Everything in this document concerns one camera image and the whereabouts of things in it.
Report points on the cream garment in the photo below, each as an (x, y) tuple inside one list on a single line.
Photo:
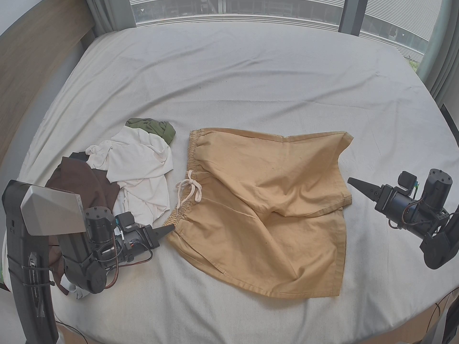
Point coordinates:
[(140, 170)]

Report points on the brown garment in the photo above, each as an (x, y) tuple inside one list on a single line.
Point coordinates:
[(82, 181)]

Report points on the grey-green curtain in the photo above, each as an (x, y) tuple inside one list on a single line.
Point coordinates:
[(444, 48), (104, 2)]

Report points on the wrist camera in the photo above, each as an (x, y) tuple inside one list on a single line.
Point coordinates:
[(408, 179), (125, 220)]

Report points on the tan shorts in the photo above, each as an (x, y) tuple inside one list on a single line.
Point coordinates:
[(269, 199)]

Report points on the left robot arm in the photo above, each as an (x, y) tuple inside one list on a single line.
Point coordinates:
[(32, 263)]

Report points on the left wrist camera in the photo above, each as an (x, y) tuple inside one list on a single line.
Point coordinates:
[(125, 220)]

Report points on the green garment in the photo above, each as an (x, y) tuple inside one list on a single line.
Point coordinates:
[(157, 127)]

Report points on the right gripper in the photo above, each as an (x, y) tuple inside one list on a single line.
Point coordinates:
[(403, 208)]

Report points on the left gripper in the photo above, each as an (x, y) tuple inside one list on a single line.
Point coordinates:
[(138, 244)]

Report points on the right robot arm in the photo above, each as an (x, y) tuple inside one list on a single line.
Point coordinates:
[(439, 242)]

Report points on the bed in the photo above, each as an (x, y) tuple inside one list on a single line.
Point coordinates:
[(251, 84)]

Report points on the black garment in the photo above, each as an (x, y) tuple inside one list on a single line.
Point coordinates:
[(78, 155)]

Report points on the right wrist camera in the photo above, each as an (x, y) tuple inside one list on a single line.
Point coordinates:
[(408, 179)]

